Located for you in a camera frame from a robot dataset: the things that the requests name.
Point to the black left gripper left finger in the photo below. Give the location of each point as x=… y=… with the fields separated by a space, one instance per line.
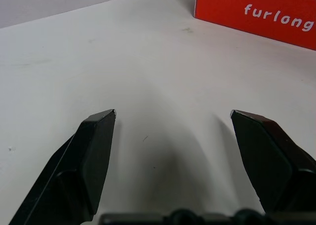
x=84 y=165

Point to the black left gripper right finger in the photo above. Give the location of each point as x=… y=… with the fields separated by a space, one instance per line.
x=269 y=161

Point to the red furlong box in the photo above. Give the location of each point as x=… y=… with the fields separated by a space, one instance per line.
x=256 y=10

